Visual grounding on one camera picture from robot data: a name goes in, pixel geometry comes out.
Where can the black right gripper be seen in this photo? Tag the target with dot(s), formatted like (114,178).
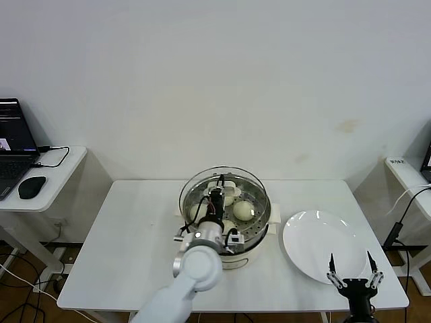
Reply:
(358,292)

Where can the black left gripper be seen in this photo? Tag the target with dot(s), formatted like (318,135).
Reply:
(217,208)

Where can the white steamed baozi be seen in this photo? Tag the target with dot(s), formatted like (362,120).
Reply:
(229,200)
(229,226)
(196,212)
(243,211)

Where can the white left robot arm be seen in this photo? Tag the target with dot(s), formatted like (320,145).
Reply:
(198,266)

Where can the perforated steel steamer basket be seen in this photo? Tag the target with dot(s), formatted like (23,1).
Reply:
(257,225)

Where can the white round plate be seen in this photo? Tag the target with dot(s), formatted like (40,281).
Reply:
(309,242)

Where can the cream electric cooker pot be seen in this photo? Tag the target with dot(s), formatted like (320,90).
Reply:
(249,258)

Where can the small printed label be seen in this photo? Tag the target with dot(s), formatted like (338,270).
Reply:
(398,161)

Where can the black monitor edge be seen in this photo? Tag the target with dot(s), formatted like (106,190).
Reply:
(427,161)

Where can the white side table with laptop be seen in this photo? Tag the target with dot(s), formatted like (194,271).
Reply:
(67,175)

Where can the black computer mouse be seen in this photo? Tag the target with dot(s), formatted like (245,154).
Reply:
(32,186)

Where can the black open laptop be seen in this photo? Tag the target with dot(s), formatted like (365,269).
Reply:
(13,161)

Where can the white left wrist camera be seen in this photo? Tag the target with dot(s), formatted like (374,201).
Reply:
(234,239)

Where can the white wall socket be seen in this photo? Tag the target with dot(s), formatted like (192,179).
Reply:
(60,223)

